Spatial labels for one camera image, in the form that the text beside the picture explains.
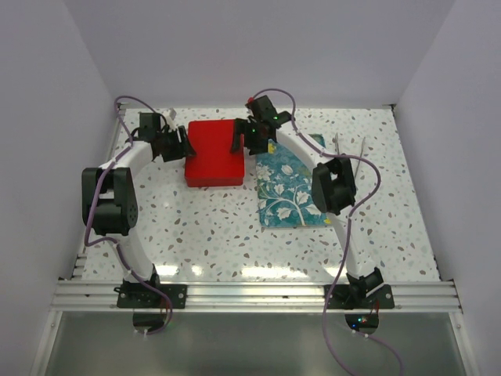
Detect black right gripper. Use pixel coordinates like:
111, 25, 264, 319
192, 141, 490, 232
230, 117, 268, 156

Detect red box lid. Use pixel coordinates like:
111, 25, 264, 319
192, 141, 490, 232
185, 119, 245, 176

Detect metal tweezers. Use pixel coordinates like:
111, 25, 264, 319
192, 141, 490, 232
333, 133, 366, 177

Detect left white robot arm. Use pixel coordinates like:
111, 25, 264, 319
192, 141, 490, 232
81, 112, 196, 308

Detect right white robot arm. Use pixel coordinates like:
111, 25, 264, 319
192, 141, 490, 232
231, 95, 384, 308

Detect red chocolate box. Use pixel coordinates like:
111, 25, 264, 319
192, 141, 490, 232
184, 174, 244, 187

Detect teal floral tray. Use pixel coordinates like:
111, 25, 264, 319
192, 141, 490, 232
256, 140, 331, 228

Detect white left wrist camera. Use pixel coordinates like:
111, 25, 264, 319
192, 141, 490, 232
166, 108, 177, 121

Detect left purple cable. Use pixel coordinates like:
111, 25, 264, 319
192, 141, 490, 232
83, 95, 174, 336

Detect purple cable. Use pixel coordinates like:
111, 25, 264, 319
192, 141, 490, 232
83, 95, 174, 336
246, 87, 405, 376

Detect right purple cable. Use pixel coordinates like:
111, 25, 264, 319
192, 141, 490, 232
246, 87, 405, 376

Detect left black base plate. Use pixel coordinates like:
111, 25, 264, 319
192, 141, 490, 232
114, 284, 188, 309

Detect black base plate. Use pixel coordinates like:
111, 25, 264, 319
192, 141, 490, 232
114, 284, 188, 309
323, 284, 395, 310

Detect aluminium mounting rail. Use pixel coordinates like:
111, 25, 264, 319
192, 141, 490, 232
50, 280, 463, 313

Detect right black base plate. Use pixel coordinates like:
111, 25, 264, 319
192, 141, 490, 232
323, 284, 395, 310

